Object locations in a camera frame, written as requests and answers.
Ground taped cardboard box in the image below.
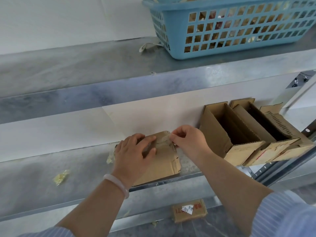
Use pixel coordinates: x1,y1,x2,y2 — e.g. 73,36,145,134
115,131,182,187

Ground person's right hand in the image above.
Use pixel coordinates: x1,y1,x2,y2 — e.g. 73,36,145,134
170,125,213,169

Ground blue striped right sleeve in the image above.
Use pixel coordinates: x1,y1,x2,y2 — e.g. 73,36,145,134
250,190,316,237

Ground small red-printed cardboard box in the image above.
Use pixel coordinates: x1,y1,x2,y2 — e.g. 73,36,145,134
172,199,208,224

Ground pile of scraps in basket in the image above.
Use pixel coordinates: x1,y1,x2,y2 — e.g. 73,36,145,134
151,0,306,53

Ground white jade bangle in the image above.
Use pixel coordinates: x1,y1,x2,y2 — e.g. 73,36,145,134
103,174,130,199

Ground person's left forearm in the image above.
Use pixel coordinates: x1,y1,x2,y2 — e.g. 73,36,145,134
55,180,129,237

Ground person's left hand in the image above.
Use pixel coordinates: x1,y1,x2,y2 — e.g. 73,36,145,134
112,133,157,187

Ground white tape scrap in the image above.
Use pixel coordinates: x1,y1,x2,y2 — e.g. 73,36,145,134
139,41,164,53

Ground crumpled yellowish tape scrap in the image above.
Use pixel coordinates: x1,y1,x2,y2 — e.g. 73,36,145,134
106,145,116,164
53,169,71,186

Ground blue striped sleeve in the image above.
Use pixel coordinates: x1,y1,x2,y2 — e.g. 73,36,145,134
250,190,316,237
18,226,76,237

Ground person's right forearm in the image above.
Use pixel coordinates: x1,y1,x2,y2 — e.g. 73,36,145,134
195,155,275,237

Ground open empty cardboard box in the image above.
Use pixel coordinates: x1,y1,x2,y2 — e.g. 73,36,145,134
229,98,301,167
199,101,266,167

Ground blue striped left sleeve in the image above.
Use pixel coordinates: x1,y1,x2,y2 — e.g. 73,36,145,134
18,226,76,237

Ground blue plastic basket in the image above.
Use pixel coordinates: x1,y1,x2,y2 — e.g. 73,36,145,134
142,0,316,60

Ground white paper label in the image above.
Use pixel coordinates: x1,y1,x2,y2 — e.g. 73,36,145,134
181,204,195,215

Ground open perforated cardboard box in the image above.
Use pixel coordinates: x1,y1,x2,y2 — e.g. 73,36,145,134
259,103,315,162

